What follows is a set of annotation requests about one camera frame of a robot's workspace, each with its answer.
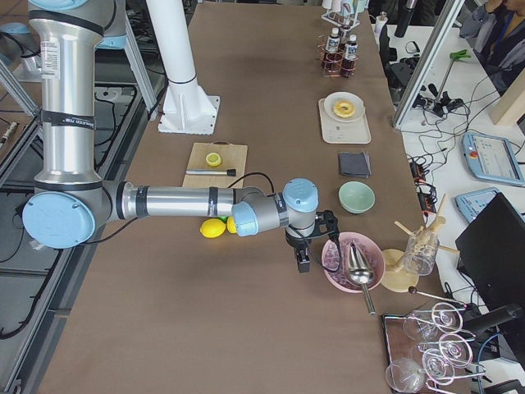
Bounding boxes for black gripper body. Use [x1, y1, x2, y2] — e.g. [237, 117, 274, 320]
[285, 210, 339, 251]

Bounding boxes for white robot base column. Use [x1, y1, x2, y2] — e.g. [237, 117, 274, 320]
[147, 0, 220, 135]

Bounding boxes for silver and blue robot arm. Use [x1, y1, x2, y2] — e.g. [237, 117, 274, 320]
[22, 1, 337, 250]

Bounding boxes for cream serving tray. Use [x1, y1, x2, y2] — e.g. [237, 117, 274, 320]
[318, 98, 372, 144]

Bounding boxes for dark glass drying tray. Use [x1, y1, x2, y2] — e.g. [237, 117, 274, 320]
[382, 314, 486, 393]

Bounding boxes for mint green bowl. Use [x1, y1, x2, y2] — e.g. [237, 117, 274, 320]
[338, 181, 376, 214]

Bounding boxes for pink bowl with ice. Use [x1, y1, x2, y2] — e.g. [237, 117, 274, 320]
[322, 231, 385, 294]

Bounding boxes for metal ice scoop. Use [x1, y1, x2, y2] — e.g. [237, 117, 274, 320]
[345, 242, 376, 315]

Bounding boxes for dark grey folded cloth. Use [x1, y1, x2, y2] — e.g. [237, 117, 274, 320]
[338, 152, 372, 178]

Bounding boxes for wooden mug tree stand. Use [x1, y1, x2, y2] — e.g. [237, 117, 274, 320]
[381, 194, 459, 292]

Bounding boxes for whole yellow lemon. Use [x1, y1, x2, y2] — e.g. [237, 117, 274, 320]
[199, 218, 226, 239]

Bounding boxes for clear glass jar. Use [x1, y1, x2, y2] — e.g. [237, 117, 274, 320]
[402, 230, 439, 276]

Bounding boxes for white plate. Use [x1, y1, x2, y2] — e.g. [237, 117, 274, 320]
[322, 92, 365, 123]

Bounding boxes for glazed donut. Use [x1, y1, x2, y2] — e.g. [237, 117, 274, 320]
[332, 100, 355, 119]

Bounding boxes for wooden cutting board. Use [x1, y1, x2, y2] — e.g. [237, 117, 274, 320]
[182, 143, 248, 188]

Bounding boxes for halved lemon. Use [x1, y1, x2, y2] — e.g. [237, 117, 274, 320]
[205, 152, 222, 167]

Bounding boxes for blue teach pendant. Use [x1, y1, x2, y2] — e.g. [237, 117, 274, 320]
[454, 187, 500, 223]
[462, 131, 524, 186]

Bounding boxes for wine glass upper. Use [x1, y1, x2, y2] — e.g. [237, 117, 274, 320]
[403, 302, 463, 341]

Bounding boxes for wine glass lying bottom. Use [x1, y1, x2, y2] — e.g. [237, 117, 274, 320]
[385, 357, 426, 393]

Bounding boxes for black laptop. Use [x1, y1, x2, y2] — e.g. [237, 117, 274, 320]
[455, 193, 524, 310]

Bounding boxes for wine glass middle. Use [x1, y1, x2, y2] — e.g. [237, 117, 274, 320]
[413, 333, 473, 368]

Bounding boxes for wine glass lower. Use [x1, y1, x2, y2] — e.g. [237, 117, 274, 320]
[422, 349, 455, 386]

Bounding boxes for green-tipped grabber stick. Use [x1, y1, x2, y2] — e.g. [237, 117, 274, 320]
[433, 48, 471, 108]

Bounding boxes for person in grey jacket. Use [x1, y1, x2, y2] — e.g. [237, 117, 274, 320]
[460, 0, 524, 94]

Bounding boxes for copper wire bottle rack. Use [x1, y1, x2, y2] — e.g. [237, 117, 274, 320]
[317, 35, 359, 78]

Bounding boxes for white wire cup rack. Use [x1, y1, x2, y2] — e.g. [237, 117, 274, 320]
[322, 0, 364, 29]

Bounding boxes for aluminium frame post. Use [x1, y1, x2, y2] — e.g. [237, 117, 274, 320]
[392, 0, 464, 131]

